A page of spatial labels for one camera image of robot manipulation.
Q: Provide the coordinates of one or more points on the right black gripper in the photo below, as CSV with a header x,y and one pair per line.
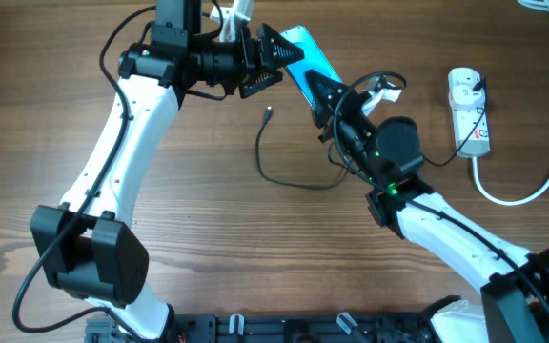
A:
x,y
331,88

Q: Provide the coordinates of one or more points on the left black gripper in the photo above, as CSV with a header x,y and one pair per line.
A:
x,y
248,64

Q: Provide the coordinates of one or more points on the Galaxy smartphone with blue screen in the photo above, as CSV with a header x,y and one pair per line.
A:
x,y
314,59

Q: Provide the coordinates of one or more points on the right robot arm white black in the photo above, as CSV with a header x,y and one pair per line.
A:
x,y
513,283

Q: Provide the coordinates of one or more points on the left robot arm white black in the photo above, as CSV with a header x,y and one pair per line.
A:
x,y
86,246

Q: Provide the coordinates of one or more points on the white USB charger adapter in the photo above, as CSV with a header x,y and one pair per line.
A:
x,y
463,98

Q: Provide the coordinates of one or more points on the white power strip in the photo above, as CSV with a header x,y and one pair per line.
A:
x,y
470,127

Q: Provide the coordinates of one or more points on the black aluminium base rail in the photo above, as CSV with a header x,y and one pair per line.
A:
x,y
343,327

